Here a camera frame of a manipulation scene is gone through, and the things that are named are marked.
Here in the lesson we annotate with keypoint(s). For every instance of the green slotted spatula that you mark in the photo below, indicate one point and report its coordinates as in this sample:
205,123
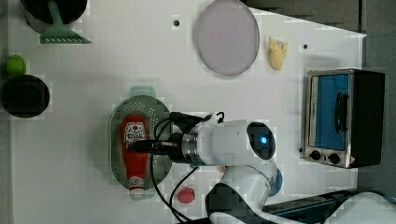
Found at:
59,33

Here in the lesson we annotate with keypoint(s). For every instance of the red toy strawberry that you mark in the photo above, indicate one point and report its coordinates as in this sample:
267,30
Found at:
186,195

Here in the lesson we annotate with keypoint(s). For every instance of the green toy fruit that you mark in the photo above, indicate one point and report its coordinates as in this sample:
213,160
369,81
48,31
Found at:
16,65

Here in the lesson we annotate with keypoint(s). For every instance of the black pot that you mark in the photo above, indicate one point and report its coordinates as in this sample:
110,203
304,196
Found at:
37,12

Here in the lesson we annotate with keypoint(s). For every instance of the orange toy fruit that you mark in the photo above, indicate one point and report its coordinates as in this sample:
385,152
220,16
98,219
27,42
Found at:
222,169

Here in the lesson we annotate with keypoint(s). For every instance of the grey round plate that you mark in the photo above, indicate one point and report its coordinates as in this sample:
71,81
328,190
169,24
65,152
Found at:
228,37

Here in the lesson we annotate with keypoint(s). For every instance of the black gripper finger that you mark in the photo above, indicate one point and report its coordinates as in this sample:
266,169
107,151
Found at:
149,143
150,150

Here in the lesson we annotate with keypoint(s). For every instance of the silver toaster oven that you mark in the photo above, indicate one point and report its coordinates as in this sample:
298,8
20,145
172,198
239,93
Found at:
344,114

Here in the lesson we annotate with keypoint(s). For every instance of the black cylindrical cup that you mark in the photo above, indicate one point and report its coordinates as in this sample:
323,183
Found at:
25,96

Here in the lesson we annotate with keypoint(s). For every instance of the yellow plush banana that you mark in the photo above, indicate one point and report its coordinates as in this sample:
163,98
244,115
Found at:
277,54

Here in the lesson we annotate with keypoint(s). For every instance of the green perforated strainer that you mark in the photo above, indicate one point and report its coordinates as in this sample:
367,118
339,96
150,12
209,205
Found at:
142,101

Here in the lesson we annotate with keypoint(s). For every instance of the red plush ketchup bottle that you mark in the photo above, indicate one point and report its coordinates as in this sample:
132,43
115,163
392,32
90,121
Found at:
134,129

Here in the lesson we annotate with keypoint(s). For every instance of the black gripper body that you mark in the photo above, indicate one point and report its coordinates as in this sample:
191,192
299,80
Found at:
173,149

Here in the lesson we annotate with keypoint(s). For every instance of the blue bowl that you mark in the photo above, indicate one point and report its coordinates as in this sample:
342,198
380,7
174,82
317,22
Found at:
277,185

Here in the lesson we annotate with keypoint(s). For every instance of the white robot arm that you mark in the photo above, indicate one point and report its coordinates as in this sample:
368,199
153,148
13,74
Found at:
245,148

